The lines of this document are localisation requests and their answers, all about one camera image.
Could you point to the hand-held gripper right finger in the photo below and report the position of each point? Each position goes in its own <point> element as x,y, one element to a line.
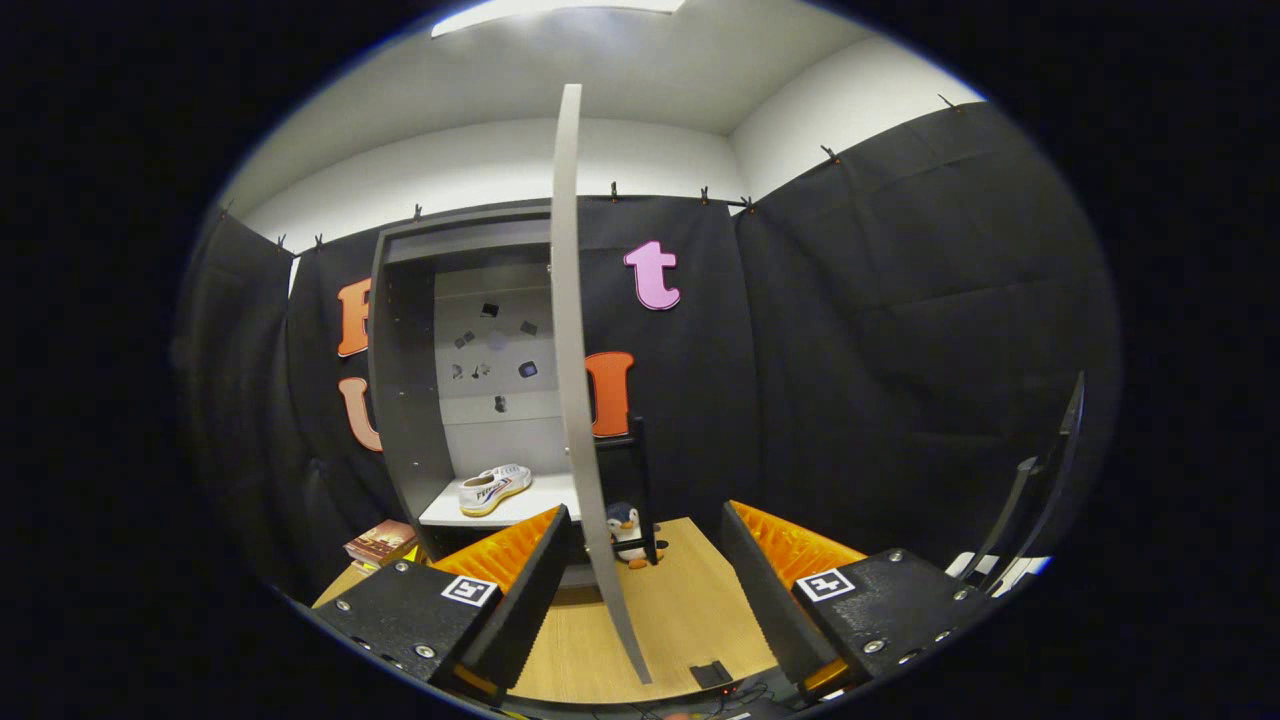
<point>770,600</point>

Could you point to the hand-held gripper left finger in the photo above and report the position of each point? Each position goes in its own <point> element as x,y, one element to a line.
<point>520,600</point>

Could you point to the white shoe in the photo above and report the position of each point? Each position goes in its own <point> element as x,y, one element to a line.
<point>495,488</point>

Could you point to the grey shoe cabinet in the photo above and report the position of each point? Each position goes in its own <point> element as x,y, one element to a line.
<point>405,400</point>

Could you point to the beige shoe cabinet door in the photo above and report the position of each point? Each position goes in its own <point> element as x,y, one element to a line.
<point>572,350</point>

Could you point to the small black box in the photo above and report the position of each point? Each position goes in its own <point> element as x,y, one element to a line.
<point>711,674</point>

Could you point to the penguin plush toy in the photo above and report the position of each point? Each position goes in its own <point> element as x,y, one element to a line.
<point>626,530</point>

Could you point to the brown book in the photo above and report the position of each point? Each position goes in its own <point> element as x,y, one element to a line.
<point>380,540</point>

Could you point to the white flat object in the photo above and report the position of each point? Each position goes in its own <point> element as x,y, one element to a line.
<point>1020,575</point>

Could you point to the black backdrop cloth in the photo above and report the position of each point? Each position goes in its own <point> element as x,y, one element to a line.
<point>880,350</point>

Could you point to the thin black stand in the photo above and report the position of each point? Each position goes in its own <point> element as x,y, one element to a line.
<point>1055,470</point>

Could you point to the wide ceiling light panel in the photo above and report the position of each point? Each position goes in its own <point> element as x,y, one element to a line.
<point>550,12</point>

